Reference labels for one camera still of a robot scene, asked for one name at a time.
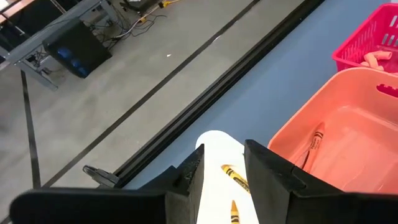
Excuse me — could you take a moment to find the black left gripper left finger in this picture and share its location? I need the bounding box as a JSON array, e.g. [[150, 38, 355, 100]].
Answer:
[[9, 143, 205, 224]]

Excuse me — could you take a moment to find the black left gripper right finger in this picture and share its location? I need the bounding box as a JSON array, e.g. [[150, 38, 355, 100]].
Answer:
[[244, 139, 398, 224]]

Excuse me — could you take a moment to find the orange crayon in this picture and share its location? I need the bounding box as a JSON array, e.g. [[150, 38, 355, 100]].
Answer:
[[301, 121, 326, 174]]

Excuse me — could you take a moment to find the yellow crayon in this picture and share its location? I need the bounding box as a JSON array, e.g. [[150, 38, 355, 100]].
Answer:
[[220, 164, 251, 195], [229, 199, 241, 224]]

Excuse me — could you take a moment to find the black table clamp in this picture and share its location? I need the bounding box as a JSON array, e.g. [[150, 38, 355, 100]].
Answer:
[[81, 164, 121, 189]]

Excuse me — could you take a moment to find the orange plastic bin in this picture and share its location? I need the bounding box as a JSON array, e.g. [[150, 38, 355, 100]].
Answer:
[[267, 67, 398, 196]]

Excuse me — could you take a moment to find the white plastic bin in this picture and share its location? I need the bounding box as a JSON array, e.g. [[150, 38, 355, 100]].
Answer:
[[195, 129, 261, 224]]

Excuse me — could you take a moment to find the broken crayon piece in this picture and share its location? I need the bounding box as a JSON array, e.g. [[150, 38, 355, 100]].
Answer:
[[359, 60, 386, 72], [363, 49, 394, 63]]

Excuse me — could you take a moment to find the black computer tower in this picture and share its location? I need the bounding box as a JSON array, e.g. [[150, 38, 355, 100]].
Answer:
[[41, 17, 113, 79]]

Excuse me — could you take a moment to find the red plastic basket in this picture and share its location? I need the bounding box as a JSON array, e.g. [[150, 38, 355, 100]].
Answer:
[[331, 2, 398, 77]]

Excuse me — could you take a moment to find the black table frame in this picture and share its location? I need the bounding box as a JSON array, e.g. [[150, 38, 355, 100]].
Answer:
[[113, 0, 326, 190]]

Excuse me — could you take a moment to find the grey desk frame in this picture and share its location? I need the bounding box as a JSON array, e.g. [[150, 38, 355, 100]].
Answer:
[[0, 0, 121, 91]]

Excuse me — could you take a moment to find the white floor cable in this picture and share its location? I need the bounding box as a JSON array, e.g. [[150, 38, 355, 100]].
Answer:
[[113, 6, 162, 40]]

